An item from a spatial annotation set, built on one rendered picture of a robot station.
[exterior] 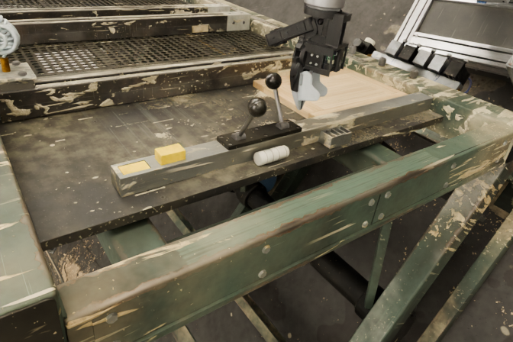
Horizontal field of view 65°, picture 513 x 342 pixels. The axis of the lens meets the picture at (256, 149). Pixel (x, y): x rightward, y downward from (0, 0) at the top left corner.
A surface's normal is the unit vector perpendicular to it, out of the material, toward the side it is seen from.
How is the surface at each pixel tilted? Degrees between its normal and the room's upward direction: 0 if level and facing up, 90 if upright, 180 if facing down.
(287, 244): 90
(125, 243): 57
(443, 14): 0
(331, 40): 39
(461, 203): 0
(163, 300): 90
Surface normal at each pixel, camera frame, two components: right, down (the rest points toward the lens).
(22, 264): 0.11, -0.87
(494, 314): -0.61, -0.29
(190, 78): 0.59, 0.45
